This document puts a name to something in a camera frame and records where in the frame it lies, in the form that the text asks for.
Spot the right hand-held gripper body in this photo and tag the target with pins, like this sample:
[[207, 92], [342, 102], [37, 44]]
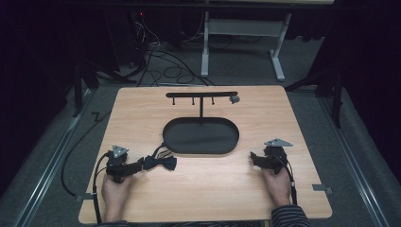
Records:
[[275, 154]]

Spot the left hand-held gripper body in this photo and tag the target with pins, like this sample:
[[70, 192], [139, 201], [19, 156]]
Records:
[[117, 164]]

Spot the dark blue bow tie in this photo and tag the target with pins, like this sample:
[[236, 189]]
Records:
[[160, 162]]

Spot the person's left hand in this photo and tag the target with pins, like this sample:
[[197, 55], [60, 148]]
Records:
[[115, 190]]

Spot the person's right hand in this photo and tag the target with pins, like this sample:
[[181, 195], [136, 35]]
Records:
[[277, 186]]

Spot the grey table clamp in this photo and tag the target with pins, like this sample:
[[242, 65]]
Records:
[[322, 188], [83, 197]]

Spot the black hook rack with tray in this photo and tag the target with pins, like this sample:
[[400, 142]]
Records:
[[200, 135]]

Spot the black stand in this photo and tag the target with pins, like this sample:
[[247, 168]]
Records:
[[336, 94], [78, 88]]

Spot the metal floor rail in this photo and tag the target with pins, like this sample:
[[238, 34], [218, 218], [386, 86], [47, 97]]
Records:
[[50, 170], [353, 157]]

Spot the white desk frame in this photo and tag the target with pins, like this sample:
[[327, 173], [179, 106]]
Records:
[[246, 27]]

